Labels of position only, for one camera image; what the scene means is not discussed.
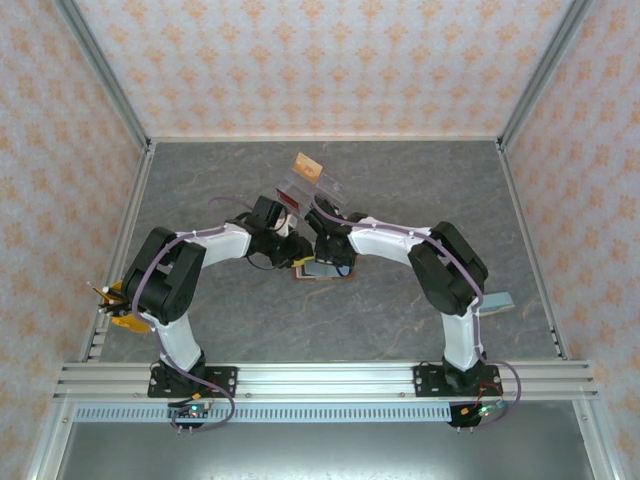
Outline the brown leather card holder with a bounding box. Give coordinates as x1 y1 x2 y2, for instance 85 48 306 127
291 259 357 284

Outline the red plastic card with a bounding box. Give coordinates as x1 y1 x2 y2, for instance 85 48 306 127
275 187 307 214

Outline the clear acrylic card stand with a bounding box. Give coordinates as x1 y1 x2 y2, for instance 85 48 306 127
274 167 354 217

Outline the orange plastic card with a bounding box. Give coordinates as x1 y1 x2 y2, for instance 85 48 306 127
292 152 325 184

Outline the teal whiteboard eraser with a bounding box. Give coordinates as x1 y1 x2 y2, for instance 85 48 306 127
477 291 516 320

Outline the yellow pencil cup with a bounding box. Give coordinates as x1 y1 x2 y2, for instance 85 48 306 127
107 280 151 334

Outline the aluminium front rail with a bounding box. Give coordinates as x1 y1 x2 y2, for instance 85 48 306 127
52 362 601 402

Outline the aluminium side rail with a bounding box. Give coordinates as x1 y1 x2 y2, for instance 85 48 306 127
494 139 572 362
79 144 157 362

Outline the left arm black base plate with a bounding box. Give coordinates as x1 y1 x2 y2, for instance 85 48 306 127
147 366 239 400

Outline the slotted grey cable duct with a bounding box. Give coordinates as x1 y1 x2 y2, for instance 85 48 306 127
73 405 454 425

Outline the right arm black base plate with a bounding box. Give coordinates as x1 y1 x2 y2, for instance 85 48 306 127
413 363 502 400

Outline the aluminium frame post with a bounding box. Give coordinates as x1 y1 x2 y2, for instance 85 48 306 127
497 0 599 151
53 0 154 154

